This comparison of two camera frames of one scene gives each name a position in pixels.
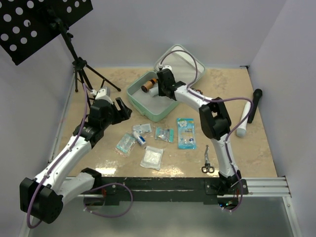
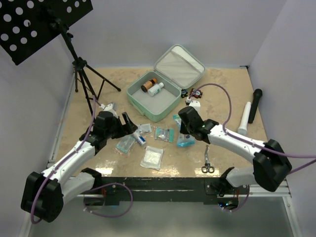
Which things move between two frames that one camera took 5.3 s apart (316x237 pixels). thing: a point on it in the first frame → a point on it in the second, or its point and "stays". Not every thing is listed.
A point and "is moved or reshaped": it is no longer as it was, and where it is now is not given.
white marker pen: [241, 131] stays
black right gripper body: [161, 89] → [185, 129]
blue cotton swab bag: [186, 135] is moved or reshaped
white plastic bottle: [154, 91] stays
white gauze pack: [152, 158] stays
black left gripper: [125, 111] → [128, 128]
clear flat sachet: [142, 128] stays
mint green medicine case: [186, 68] stays
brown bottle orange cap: [145, 87] stays
